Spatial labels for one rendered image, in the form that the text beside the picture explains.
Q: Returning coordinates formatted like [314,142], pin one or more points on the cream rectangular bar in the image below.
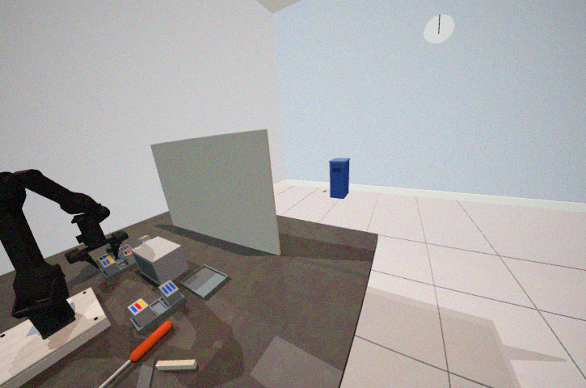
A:
[187,364]

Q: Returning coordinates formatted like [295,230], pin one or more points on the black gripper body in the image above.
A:
[94,240]

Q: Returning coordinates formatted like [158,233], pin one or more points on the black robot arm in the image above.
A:
[35,279]

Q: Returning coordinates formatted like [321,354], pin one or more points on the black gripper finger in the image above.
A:
[115,248]
[90,261]

